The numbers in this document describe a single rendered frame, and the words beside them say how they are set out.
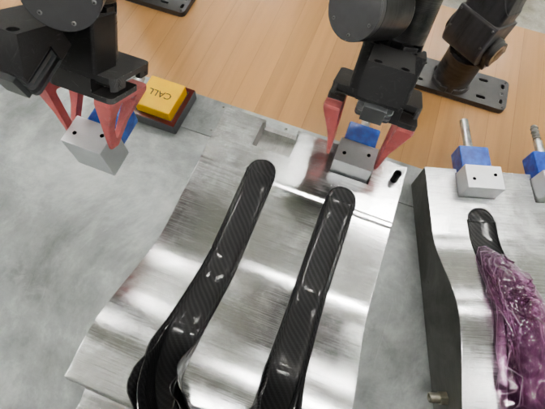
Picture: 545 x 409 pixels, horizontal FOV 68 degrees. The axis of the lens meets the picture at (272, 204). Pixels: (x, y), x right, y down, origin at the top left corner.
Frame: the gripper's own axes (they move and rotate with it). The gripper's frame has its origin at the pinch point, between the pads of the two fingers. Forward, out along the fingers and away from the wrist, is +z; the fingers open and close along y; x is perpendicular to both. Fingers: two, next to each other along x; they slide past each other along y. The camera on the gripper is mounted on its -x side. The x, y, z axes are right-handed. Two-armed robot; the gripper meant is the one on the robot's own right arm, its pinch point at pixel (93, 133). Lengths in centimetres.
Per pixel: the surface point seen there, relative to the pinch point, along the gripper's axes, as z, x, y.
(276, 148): 2.1, 14.1, 18.9
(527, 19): -1, 205, 93
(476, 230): 4, 13, 48
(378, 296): 13.6, 5.2, 39.0
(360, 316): 8.6, -3.7, 35.7
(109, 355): 10.6, -17.6, 13.3
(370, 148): -3.2, 12.4, 30.8
